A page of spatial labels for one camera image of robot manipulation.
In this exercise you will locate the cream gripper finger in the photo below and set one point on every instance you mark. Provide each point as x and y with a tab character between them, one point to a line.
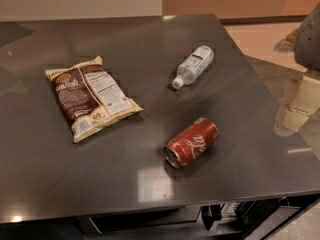
288	122
306	94

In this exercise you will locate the red coke can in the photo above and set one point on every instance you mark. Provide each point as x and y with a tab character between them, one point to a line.
191	142

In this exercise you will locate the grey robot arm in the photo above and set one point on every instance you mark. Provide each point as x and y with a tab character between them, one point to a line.
306	49

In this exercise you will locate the clear plastic water bottle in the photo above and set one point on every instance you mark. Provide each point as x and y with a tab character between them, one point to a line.
188	72

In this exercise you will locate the brown sea salt chip bag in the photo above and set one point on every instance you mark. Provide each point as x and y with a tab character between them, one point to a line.
90	98

